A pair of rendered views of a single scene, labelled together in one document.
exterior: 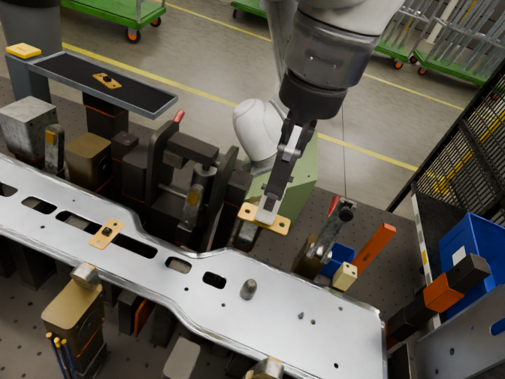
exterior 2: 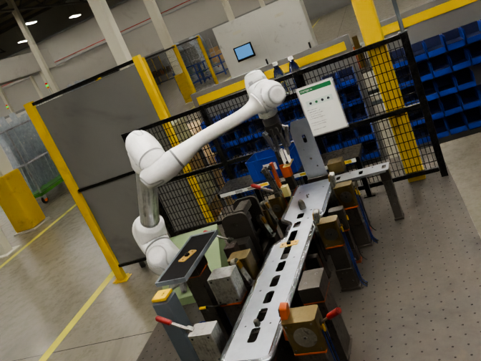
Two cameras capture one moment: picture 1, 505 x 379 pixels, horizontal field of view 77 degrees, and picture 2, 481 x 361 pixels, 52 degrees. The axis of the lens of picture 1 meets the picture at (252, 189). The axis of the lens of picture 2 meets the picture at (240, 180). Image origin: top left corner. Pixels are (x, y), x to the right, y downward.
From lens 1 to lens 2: 2.15 m
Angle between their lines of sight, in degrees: 63
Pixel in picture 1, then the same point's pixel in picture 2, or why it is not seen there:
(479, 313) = (299, 146)
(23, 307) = not seen: hidden behind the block
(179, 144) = (244, 206)
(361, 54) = not seen: hidden behind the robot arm
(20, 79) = (178, 309)
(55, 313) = (333, 219)
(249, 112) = (165, 248)
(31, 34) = not seen: outside the picture
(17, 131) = (237, 277)
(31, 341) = (346, 309)
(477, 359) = (313, 147)
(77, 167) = (252, 261)
